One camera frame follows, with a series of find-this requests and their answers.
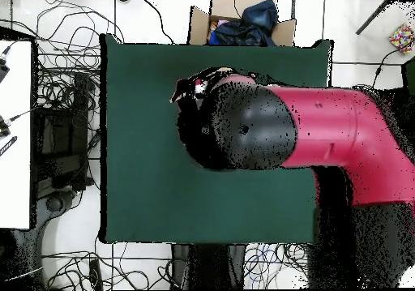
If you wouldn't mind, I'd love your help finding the dark blue clothing pile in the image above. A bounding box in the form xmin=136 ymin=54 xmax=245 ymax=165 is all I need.
xmin=208 ymin=0 xmax=280 ymax=47

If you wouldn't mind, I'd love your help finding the thin black rod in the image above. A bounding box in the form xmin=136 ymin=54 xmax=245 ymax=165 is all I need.
xmin=355 ymin=0 xmax=398 ymax=36

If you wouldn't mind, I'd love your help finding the white side table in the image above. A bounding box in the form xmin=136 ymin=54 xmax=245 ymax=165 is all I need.
xmin=0 ymin=39 xmax=33 ymax=230

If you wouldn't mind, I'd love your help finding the black round stand foot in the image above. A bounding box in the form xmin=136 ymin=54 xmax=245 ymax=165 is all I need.
xmin=45 ymin=195 xmax=66 ymax=212

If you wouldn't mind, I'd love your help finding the dark green table cloth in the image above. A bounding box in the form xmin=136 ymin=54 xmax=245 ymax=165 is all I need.
xmin=100 ymin=33 xmax=333 ymax=245

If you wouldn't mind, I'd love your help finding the black cable tangle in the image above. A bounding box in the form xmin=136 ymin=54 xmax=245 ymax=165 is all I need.
xmin=0 ymin=0 xmax=126 ymax=110
xmin=41 ymin=235 xmax=173 ymax=290
xmin=244 ymin=242 xmax=309 ymax=289

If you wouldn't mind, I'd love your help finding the black power strip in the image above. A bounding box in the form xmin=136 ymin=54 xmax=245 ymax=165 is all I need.
xmin=88 ymin=258 xmax=104 ymax=290

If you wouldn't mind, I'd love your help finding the single black cable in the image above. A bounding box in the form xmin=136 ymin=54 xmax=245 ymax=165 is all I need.
xmin=139 ymin=0 xmax=176 ymax=45

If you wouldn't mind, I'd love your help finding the black slotted strip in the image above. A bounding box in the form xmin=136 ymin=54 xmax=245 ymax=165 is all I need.
xmin=0 ymin=135 xmax=18 ymax=157

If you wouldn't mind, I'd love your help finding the multicoloured patterned item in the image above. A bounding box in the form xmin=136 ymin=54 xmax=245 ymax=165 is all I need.
xmin=388 ymin=23 xmax=415 ymax=55

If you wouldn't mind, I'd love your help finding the black equipment frame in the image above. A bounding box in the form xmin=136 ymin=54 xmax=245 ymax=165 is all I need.
xmin=32 ymin=71 xmax=95 ymax=195

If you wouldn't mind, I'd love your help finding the brown cardboard box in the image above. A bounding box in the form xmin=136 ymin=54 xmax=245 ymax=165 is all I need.
xmin=187 ymin=0 xmax=297 ymax=48

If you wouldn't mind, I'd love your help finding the green cloth side table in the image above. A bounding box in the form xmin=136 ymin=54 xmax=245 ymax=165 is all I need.
xmin=403 ymin=57 xmax=415 ymax=96

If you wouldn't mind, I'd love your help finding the black cable with connector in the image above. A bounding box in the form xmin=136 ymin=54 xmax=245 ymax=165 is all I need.
xmin=369 ymin=45 xmax=415 ymax=89

